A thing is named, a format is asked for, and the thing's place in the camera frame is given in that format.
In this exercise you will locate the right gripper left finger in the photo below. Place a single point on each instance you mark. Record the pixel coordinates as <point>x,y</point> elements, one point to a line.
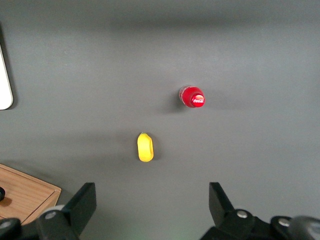
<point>82,205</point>

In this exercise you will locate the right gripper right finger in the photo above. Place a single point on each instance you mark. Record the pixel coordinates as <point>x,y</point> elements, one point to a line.
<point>220,205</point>

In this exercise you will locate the white plastic tray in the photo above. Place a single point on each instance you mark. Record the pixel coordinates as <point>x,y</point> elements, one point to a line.
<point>3,87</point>

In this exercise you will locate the oak wooden drawer cabinet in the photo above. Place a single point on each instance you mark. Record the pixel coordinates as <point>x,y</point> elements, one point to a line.
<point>27,192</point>

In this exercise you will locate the yellow lemon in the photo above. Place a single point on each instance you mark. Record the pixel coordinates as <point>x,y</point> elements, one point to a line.
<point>145,148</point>

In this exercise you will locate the red cola bottle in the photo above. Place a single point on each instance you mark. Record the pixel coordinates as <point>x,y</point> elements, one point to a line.
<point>191,96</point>

